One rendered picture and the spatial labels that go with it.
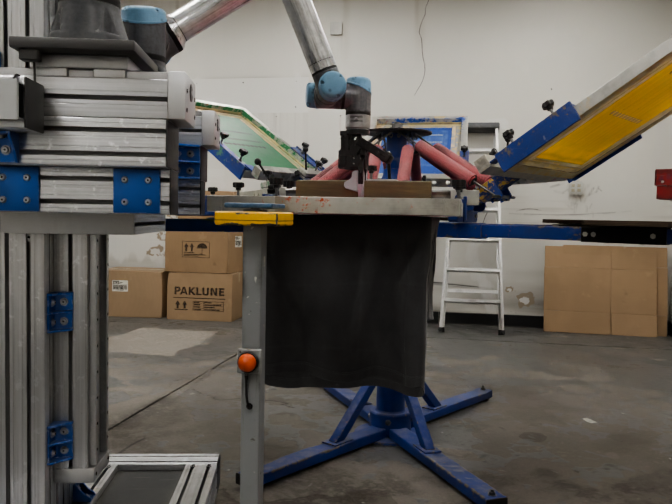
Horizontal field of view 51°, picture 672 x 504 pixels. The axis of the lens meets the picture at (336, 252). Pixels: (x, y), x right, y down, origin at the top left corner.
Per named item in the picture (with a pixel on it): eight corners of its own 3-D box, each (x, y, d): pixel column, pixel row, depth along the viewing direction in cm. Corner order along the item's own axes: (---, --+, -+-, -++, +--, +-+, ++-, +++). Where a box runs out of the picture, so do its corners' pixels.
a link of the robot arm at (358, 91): (341, 79, 211) (369, 81, 212) (340, 116, 211) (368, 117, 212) (345, 74, 203) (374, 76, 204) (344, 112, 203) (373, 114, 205)
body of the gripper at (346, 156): (342, 171, 213) (343, 132, 213) (370, 172, 212) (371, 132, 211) (337, 170, 206) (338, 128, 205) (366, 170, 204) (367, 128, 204)
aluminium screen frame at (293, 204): (460, 216, 152) (461, 198, 152) (206, 211, 163) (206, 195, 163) (463, 216, 230) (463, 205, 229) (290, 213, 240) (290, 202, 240)
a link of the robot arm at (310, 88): (309, 76, 198) (347, 78, 200) (305, 83, 209) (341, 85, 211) (308, 104, 198) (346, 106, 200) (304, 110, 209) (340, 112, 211)
